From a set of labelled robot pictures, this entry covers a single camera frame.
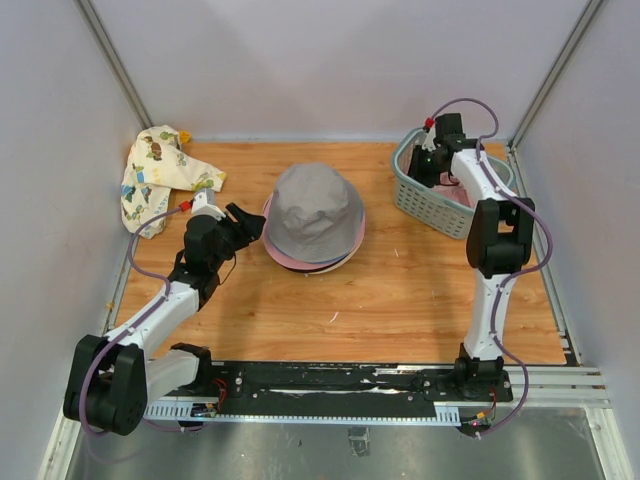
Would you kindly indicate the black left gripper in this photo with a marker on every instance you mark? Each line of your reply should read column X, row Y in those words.
column 248, row 227

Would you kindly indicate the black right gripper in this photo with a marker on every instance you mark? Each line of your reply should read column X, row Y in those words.
column 415, row 169

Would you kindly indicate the pink bucket hat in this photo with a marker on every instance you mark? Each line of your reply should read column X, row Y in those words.
column 285, row 257

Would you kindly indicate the grey hat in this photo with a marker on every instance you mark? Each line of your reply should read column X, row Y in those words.
column 312, row 183

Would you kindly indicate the dusty pink hat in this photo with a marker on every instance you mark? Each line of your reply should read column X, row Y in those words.
column 455, row 193

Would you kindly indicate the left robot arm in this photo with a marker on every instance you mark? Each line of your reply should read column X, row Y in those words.
column 112, row 378

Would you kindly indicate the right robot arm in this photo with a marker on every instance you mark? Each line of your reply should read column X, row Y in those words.
column 498, row 245

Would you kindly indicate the grey plastic basket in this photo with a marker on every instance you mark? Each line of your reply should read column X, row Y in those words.
column 435, row 210

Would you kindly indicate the small yellow object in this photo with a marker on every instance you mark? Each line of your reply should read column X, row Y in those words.
column 184, row 137

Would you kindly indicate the cartoon print cloth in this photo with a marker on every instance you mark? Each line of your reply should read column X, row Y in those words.
column 156, row 166

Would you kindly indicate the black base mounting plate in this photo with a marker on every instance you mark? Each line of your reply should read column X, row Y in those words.
column 332, row 392

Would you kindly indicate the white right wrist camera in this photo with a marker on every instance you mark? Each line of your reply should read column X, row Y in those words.
column 428, row 135

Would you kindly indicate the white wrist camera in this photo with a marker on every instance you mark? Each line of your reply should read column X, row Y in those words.
column 203, row 203
column 428, row 135

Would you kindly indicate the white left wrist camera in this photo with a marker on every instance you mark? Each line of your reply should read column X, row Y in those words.
column 203, row 203

